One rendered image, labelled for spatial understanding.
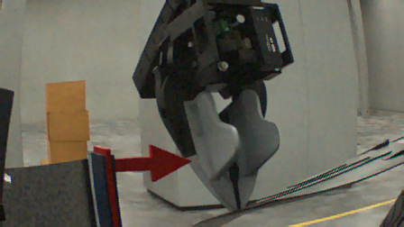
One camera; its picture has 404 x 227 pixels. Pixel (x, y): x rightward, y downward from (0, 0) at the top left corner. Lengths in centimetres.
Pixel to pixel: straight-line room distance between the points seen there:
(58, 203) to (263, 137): 190
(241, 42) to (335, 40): 670
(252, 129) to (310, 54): 650
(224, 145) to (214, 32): 8
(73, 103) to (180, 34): 797
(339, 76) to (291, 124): 78
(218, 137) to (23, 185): 178
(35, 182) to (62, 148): 623
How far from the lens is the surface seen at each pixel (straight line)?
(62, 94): 850
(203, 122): 56
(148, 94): 65
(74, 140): 855
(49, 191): 239
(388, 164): 58
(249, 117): 58
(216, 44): 53
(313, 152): 711
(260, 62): 55
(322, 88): 713
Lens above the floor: 123
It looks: 3 degrees down
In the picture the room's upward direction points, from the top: 2 degrees counter-clockwise
